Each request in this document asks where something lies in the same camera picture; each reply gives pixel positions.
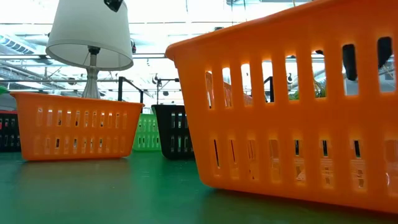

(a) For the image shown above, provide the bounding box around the green slotted plastic basket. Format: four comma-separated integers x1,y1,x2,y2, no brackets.
132,113,162,152

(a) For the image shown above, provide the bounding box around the black slotted plastic basket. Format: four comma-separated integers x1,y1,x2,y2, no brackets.
151,104,196,161
0,111,22,153

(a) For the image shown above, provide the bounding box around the red-orange slotted plastic basket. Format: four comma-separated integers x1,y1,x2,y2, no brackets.
9,91,144,162
164,0,398,215

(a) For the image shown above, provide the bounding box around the white shade table lamp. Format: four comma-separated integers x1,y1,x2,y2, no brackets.
45,0,134,100

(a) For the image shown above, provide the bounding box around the green table mat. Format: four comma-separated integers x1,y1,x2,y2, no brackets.
0,151,398,224

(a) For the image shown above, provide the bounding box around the wooden shelf with black frame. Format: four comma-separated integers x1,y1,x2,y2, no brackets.
117,76,275,108

